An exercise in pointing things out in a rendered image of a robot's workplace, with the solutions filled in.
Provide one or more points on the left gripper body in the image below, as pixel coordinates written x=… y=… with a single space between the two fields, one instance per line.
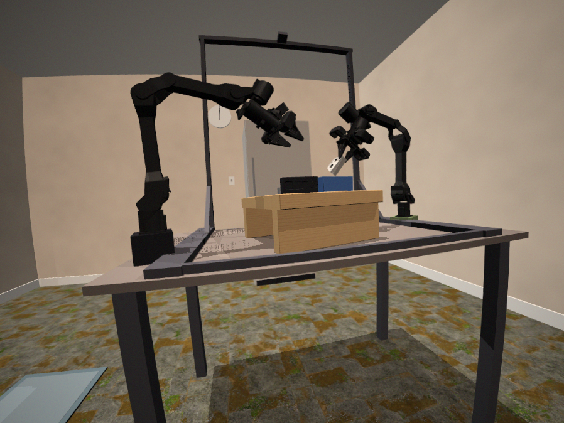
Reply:
x=353 y=140

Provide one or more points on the blue open-top tray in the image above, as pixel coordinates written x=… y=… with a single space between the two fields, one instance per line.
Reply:
x=335 y=183

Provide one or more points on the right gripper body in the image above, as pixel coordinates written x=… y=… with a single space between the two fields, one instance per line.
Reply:
x=269 y=123

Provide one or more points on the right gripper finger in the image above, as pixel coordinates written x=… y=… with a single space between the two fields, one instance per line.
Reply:
x=279 y=141
x=294 y=132

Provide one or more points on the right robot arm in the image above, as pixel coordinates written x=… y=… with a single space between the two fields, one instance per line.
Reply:
x=145 y=99

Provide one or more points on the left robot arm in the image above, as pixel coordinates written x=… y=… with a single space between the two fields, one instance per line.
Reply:
x=400 y=192

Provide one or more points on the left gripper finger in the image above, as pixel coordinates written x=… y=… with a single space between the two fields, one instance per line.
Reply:
x=351 y=153
x=341 y=147

